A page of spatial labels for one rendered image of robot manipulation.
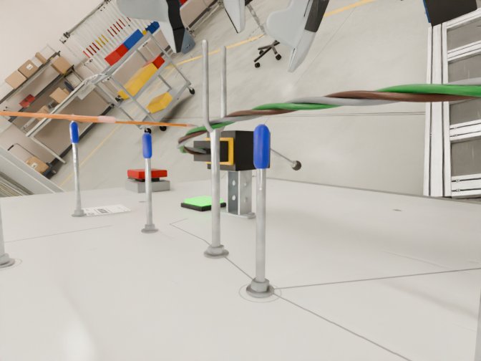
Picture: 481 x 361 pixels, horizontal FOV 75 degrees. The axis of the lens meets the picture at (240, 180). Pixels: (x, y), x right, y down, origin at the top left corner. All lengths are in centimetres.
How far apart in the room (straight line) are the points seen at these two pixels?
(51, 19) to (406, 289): 869
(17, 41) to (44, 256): 836
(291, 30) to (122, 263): 32
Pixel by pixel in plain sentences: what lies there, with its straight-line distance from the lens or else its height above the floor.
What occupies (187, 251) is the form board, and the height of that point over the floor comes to 115.
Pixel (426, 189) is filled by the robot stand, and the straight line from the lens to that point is 137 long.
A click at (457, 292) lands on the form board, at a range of 21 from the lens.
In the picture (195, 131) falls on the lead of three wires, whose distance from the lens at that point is 22.
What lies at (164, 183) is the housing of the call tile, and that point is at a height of 107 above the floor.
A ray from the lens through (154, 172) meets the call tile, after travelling 52.
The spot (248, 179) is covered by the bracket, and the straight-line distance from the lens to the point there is 34.
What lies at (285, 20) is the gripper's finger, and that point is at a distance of 42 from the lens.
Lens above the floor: 128
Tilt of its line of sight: 33 degrees down
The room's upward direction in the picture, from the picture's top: 42 degrees counter-clockwise
